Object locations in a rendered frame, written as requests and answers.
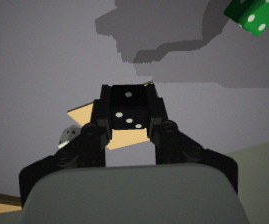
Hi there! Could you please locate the tan flat mat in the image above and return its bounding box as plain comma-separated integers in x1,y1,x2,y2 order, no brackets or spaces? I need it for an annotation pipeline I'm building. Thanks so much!
67,102,150,150

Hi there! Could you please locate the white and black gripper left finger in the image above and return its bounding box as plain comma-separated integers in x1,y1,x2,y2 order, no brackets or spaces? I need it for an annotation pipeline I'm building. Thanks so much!
19,85,113,209

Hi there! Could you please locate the green die with white pips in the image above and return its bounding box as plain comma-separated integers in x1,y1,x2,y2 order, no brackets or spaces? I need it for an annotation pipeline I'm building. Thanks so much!
224,0,269,36

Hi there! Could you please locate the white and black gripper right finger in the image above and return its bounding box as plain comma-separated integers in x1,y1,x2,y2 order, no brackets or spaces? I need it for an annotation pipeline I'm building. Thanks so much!
145,84,238,196

